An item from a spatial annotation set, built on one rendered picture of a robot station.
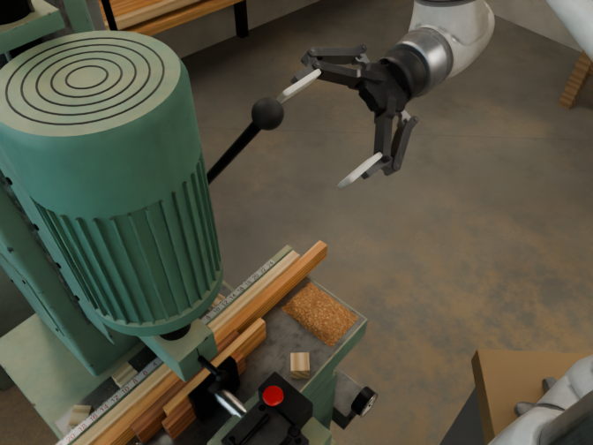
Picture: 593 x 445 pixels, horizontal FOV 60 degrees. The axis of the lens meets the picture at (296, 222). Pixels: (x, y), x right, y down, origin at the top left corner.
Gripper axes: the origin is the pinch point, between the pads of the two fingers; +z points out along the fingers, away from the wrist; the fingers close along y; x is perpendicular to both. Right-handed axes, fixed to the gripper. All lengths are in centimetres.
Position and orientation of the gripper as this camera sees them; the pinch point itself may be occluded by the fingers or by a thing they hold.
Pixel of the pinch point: (317, 138)
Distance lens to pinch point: 67.5
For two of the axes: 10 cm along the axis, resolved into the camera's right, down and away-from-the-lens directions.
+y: -6.1, -7.9, -0.8
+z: -6.6, 5.6, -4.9
